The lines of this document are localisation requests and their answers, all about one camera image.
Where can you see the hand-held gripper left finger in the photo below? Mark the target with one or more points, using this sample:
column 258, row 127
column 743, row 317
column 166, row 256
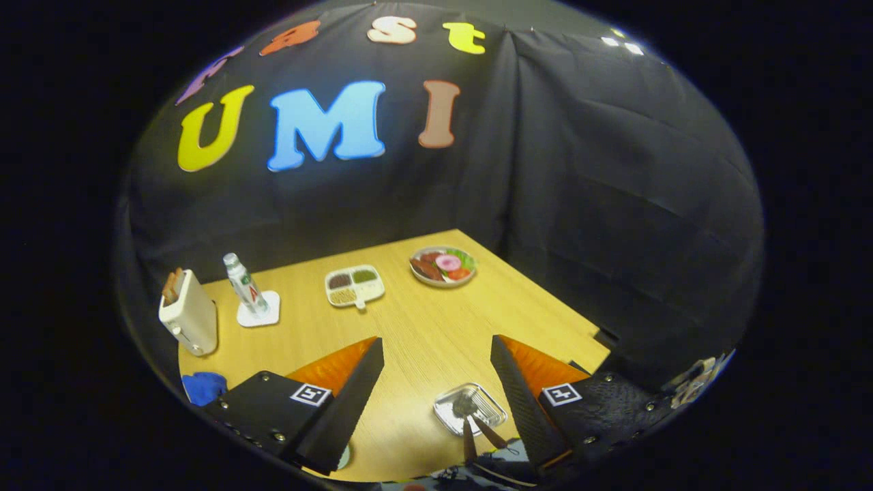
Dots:
column 351, row 402

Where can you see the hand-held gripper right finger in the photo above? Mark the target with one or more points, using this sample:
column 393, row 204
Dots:
column 522, row 409

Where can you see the pale green round plate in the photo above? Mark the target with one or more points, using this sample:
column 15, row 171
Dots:
column 344, row 457

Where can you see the white divided snack tray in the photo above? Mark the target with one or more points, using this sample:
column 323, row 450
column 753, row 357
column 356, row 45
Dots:
column 368, row 290

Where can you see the white square coaster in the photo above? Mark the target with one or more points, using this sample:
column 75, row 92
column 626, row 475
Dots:
column 274, row 303

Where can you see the blue folded towel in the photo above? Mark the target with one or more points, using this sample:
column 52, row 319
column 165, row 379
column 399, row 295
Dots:
column 201, row 389

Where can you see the clear plastic drink bottle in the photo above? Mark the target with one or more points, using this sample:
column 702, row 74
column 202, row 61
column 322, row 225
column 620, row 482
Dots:
column 245, row 286

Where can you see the plate of toy food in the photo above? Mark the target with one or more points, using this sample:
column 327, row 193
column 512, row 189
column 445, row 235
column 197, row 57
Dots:
column 443, row 266

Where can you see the white toaster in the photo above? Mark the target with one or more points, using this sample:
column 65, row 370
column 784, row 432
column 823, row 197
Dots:
column 194, row 317

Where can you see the toast slices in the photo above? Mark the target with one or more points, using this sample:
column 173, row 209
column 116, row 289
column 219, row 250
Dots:
column 172, row 286

